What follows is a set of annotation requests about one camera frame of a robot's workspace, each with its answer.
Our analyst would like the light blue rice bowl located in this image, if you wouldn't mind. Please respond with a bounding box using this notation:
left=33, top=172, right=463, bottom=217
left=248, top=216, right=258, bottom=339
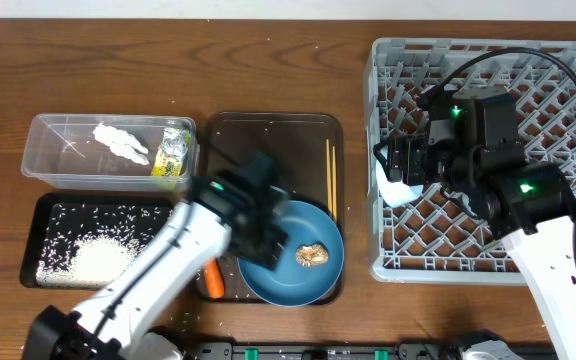
left=375, top=163, right=424, bottom=208

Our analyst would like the golden brown food scrap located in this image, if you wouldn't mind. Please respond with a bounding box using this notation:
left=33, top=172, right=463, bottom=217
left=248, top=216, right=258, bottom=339
left=295, top=244, right=329, bottom=267

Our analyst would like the orange carrot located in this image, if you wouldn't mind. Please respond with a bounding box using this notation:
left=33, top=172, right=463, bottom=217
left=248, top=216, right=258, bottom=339
left=203, top=259, right=225, bottom=299

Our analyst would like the dark blue plate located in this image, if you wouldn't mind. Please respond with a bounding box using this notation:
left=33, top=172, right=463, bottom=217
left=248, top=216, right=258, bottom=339
left=238, top=200, right=345, bottom=307

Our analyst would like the light blue plastic cup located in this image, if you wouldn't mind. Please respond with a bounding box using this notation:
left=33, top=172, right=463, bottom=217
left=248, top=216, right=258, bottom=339
left=459, top=194, right=481, bottom=220

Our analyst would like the yellow silver snack wrapper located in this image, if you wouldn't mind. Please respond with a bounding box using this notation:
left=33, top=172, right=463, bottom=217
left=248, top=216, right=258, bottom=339
left=151, top=128, right=191, bottom=177

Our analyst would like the white tissue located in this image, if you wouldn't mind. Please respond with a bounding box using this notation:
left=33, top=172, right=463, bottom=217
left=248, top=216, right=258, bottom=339
left=93, top=123, right=149, bottom=165

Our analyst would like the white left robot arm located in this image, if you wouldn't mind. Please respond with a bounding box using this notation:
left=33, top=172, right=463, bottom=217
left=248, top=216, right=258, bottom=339
left=22, top=152, right=289, bottom=359

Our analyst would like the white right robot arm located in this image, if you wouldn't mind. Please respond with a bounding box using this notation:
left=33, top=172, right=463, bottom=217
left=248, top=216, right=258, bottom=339
left=372, top=87, right=576, bottom=359

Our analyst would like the clear plastic waste bin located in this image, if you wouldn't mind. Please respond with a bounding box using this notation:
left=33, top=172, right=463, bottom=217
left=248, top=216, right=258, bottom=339
left=21, top=114, right=199, bottom=192

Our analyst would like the grey plastic dishwasher rack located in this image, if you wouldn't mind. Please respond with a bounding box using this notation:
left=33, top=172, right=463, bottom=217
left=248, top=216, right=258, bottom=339
left=363, top=38, right=576, bottom=285

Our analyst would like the black waste tray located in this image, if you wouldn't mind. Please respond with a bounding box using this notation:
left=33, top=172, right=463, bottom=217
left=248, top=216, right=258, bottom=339
left=19, top=193, right=173, bottom=288

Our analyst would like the dark brown serving tray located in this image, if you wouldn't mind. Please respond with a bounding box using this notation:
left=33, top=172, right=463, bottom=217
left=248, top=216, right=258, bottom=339
left=199, top=112, right=344, bottom=305

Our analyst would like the white rice pile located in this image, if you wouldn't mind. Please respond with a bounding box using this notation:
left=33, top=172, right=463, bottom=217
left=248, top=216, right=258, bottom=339
left=35, top=203, right=172, bottom=289

